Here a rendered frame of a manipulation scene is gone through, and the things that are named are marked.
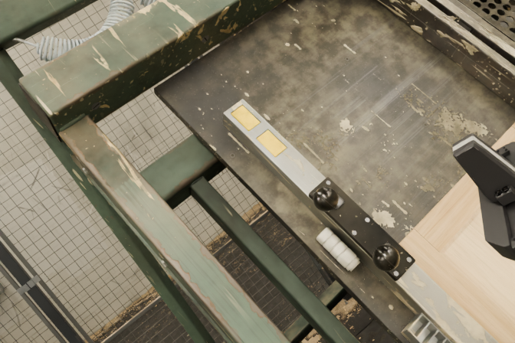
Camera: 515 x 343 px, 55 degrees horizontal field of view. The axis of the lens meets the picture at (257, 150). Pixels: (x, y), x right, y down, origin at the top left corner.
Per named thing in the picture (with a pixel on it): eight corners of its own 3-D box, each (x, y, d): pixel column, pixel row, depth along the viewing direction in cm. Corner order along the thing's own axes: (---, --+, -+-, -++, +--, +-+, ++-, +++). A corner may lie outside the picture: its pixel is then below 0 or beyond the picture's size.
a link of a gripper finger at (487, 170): (479, 133, 40) (526, 181, 41) (445, 153, 41) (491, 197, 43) (481, 145, 38) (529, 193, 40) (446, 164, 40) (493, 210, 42)
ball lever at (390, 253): (389, 268, 81) (386, 278, 68) (372, 251, 82) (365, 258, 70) (405, 252, 81) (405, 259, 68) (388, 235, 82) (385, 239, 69)
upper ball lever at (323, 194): (336, 216, 85) (324, 217, 72) (320, 200, 86) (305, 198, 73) (351, 200, 84) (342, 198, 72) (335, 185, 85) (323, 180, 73)
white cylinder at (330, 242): (313, 240, 85) (347, 275, 83) (317, 235, 83) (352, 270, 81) (325, 230, 87) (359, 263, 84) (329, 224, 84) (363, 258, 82)
